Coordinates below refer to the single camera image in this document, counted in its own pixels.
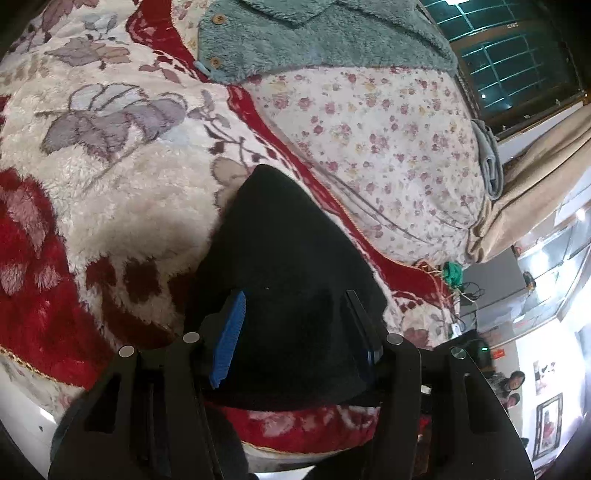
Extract red white floral plush blanket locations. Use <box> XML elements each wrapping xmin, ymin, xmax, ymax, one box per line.
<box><xmin>0</xmin><ymin>0</ymin><xmax>462</xmax><ymax>462</ymax></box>

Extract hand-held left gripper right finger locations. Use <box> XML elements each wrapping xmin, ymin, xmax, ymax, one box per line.
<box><xmin>346</xmin><ymin>291</ymin><xmax>536</xmax><ymax>480</ymax></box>

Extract black device with green light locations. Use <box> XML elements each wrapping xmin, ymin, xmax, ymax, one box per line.
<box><xmin>462</xmin><ymin>338</ymin><xmax>496</xmax><ymax>371</ymax></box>

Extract framed wall picture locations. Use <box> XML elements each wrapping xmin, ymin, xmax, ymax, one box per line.
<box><xmin>532</xmin><ymin>392</ymin><xmax>565</xmax><ymax>463</ymax></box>

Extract black pants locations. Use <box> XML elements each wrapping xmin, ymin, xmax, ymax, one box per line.
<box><xmin>185</xmin><ymin>164</ymin><xmax>389</xmax><ymax>411</ymax></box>

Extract dark window with grille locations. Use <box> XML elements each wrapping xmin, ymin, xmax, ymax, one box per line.
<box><xmin>420</xmin><ymin>0</ymin><xmax>588</xmax><ymax>137</ymax></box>

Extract wall poster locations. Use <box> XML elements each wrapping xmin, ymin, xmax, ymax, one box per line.
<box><xmin>498</xmin><ymin>369</ymin><xmax>528</xmax><ymax>412</ymax></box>

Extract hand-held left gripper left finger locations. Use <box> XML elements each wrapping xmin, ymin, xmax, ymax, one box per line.
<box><xmin>48</xmin><ymin>291</ymin><xmax>247</xmax><ymax>480</ymax></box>

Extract small green cloth item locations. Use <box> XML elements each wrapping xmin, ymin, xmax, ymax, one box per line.
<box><xmin>442</xmin><ymin>261</ymin><xmax>465</xmax><ymax>286</ymax></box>

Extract grey-blue folded cloth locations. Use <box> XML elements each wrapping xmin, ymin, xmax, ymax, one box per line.
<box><xmin>471</xmin><ymin>117</ymin><xmax>505</xmax><ymax>200</ymax></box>

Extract white pink floral quilt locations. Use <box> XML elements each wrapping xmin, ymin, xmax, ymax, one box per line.
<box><xmin>245</xmin><ymin>65</ymin><xmax>492</xmax><ymax>268</ymax></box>

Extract black cable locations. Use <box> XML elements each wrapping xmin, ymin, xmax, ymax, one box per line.
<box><xmin>461</xmin><ymin>281</ymin><xmax>486</xmax><ymax>306</ymax></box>

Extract beige curtain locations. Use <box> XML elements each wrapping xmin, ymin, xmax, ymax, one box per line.
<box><xmin>466</xmin><ymin>102</ymin><xmax>591</xmax><ymax>265</ymax></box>

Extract teal fleece jacket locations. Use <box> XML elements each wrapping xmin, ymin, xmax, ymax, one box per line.
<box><xmin>196</xmin><ymin>0</ymin><xmax>458</xmax><ymax>86</ymax></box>

